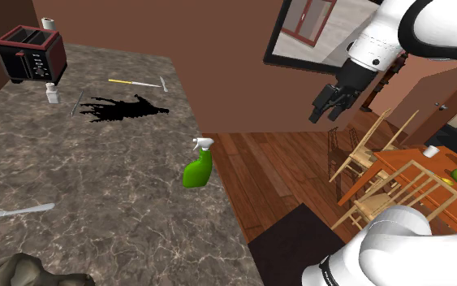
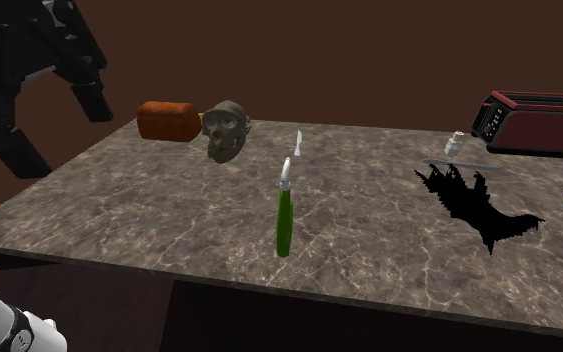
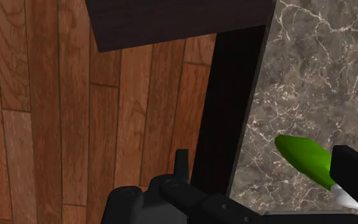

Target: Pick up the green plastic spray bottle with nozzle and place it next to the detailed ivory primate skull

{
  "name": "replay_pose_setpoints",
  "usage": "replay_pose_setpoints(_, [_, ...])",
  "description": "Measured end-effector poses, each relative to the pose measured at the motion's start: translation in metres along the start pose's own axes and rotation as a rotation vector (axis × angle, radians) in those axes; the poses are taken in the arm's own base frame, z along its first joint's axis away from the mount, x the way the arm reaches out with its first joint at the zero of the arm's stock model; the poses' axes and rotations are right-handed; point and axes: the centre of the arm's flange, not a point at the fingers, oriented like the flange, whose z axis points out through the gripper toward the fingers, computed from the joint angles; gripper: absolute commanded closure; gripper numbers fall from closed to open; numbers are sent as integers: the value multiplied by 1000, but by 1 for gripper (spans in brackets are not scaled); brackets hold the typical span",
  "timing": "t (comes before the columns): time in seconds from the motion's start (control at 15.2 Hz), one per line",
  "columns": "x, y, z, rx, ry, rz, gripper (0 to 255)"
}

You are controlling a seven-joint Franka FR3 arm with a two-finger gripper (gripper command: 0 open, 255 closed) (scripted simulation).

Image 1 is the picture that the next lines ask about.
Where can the grey-green crumpled cloth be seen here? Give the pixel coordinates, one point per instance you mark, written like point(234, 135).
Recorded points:
point(18, 273)

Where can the long silver knife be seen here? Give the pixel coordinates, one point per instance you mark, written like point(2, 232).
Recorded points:
point(14, 212)

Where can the white salt shaker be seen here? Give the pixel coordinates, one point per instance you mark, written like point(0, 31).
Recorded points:
point(52, 95)

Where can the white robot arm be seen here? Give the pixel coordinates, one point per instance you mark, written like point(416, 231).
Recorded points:
point(382, 43)

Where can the black and red toaster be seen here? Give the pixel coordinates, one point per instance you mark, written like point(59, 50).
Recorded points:
point(30, 55)

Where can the black-framed wall mirror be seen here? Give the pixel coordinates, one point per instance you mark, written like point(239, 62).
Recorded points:
point(323, 29)

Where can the brown door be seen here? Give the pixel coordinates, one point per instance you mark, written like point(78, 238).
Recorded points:
point(430, 99)

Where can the small silver knife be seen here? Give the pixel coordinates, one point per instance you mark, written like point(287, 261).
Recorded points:
point(164, 84)

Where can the thin grey utensil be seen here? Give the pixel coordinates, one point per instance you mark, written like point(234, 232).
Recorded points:
point(77, 104)

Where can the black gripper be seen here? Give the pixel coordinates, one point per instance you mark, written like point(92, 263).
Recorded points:
point(354, 78)

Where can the white paper towel roll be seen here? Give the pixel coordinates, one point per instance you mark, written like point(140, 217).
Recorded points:
point(48, 23)

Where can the dark robot stand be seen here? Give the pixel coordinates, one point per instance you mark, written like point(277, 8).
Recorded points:
point(291, 245)

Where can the orange dining table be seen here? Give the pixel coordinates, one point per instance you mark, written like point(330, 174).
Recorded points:
point(422, 186)

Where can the green spray bottle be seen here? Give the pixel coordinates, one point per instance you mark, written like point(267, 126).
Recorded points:
point(198, 172)

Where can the light wooden chair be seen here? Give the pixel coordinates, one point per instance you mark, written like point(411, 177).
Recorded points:
point(374, 204)
point(360, 156)

